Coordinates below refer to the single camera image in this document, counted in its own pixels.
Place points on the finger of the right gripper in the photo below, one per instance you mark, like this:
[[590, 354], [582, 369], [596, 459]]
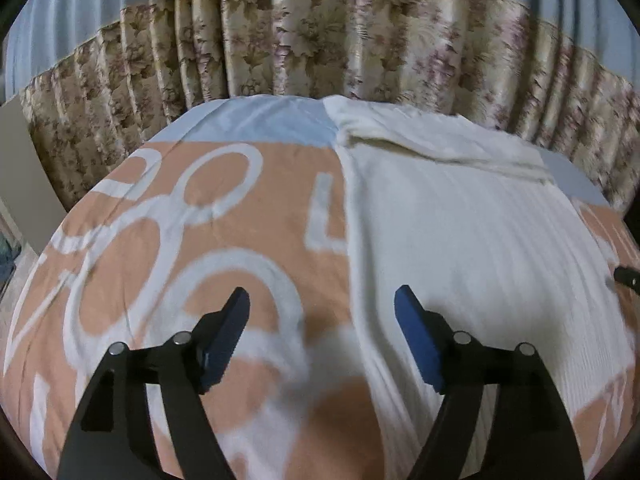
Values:
[[628, 277]]

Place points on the white leaning board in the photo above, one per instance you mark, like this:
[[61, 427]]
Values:
[[30, 209]]

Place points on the white knit sweater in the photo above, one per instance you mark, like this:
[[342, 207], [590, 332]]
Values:
[[472, 221]]

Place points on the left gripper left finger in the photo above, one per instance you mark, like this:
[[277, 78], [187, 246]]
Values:
[[111, 434]]

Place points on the floral beige curtain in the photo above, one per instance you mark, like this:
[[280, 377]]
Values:
[[492, 61]]

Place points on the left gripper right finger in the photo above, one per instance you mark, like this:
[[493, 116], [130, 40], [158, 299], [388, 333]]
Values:
[[531, 435]]

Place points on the orange blue patterned blanket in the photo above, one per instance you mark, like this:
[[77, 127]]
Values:
[[247, 193]]

